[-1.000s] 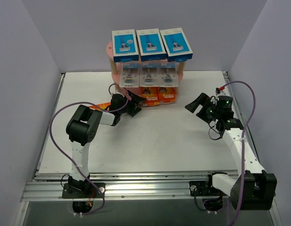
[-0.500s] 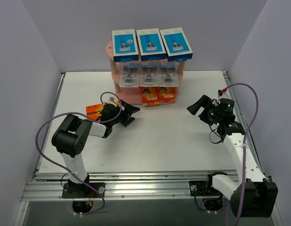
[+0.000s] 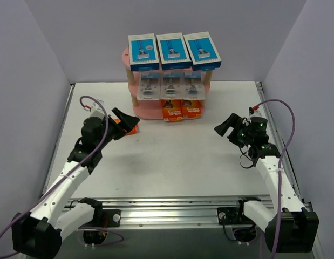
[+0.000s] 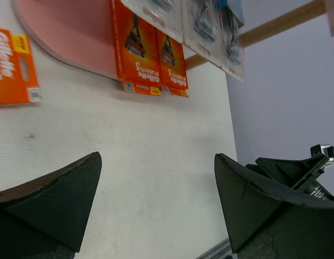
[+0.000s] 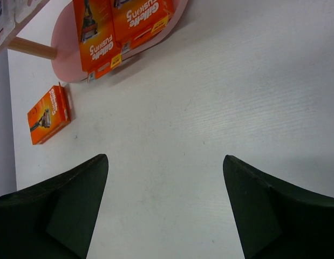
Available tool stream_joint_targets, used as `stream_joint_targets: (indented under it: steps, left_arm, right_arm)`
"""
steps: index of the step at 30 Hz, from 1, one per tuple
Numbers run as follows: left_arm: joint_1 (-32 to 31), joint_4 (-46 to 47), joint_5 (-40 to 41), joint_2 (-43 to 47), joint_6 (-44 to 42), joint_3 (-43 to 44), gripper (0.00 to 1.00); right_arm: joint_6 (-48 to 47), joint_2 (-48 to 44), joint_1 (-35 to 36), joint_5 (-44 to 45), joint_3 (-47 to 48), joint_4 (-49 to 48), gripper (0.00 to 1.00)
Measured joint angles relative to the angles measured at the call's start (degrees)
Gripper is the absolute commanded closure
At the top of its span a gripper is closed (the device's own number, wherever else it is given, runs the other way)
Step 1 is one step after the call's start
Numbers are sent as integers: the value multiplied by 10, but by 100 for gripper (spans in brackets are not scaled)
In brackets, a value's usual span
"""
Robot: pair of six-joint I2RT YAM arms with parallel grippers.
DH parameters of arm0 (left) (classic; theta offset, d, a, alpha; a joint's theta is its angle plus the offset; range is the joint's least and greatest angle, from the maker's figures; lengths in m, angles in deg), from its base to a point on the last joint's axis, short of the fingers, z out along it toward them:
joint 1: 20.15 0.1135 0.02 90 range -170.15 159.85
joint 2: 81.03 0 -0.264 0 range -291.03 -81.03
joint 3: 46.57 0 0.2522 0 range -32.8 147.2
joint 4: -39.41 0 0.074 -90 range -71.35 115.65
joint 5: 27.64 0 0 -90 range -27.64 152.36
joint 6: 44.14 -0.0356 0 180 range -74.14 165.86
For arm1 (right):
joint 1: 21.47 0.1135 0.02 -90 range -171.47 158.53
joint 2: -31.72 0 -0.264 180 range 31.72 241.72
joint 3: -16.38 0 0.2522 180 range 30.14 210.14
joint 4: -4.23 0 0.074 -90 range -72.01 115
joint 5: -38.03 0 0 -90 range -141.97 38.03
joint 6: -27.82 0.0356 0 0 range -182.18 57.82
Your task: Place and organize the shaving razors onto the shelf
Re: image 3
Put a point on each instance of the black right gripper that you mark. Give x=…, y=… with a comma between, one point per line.
x=235, y=134

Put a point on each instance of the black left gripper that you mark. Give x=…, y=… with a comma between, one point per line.
x=114, y=129

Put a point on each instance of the orange Gillette Fusion box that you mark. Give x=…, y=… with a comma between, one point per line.
x=135, y=130

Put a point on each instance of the white Gillette pack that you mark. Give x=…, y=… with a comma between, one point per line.
x=171, y=86
x=149, y=86

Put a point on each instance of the orange razor cartridge box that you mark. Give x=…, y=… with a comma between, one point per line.
x=171, y=110

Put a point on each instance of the clear blister razor pack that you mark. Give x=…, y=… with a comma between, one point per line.
x=193, y=88

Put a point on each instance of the blue Harry's razor box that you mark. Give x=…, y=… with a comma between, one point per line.
x=202, y=51

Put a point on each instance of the blue Harry's box front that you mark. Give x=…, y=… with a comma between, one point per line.
x=173, y=51

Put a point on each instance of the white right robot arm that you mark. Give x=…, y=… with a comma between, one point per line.
x=288, y=227

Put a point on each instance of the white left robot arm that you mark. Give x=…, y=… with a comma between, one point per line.
x=39, y=233

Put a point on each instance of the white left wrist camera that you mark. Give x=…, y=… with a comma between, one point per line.
x=95, y=110

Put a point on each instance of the aluminium front rail frame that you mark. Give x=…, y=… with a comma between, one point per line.
x=170, y=174

